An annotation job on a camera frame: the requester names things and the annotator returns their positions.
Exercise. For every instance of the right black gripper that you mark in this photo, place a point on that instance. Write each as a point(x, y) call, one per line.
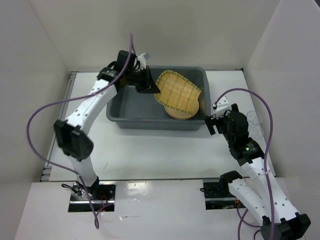
point(210, 121)

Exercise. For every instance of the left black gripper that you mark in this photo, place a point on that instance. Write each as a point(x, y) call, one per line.
point(149, 85)

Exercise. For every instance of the woven bamboo tray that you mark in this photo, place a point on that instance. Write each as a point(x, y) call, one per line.
point(177, 92)

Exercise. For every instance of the tan plate with bear print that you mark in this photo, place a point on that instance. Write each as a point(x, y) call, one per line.
point(181, 115)

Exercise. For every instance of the clear plastic cup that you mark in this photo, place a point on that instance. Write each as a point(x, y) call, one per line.
point(254, 117)
point(256, 131)

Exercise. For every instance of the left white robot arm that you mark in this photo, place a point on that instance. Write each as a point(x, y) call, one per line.
point(72, 133)

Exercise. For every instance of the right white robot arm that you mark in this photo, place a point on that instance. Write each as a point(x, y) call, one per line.
point(278, 219)

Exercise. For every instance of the grey plastic bin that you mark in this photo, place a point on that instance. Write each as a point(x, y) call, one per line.
point(132, 110)

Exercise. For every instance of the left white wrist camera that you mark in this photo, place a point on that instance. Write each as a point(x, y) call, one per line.
point(142, 60)

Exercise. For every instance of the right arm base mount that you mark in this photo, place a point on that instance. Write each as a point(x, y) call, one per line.
point(217, 195)

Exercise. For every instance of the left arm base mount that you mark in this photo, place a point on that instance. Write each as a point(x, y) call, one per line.
point(102, 200)

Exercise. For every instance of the aluminium frame rail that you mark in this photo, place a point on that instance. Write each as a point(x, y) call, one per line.
point(59, 126)

